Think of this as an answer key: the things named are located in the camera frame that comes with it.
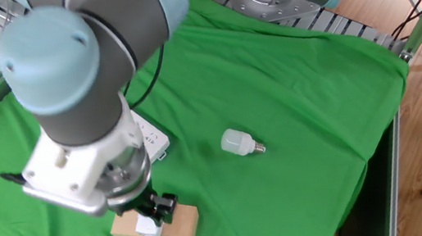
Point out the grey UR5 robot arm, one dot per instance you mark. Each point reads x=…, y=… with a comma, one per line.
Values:
x=76, y=70

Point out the white bulb holder red switch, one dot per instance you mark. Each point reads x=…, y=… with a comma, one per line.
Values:
x=148, y=228

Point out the green table cloth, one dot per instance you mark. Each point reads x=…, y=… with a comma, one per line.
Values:
x=272, y=84

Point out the white LED bulb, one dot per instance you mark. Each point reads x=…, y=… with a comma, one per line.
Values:
x=235, y=141

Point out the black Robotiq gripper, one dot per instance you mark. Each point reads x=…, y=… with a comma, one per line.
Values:
x=140, y=206

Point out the white power strip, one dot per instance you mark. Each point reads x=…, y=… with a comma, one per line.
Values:
x=154, y=140

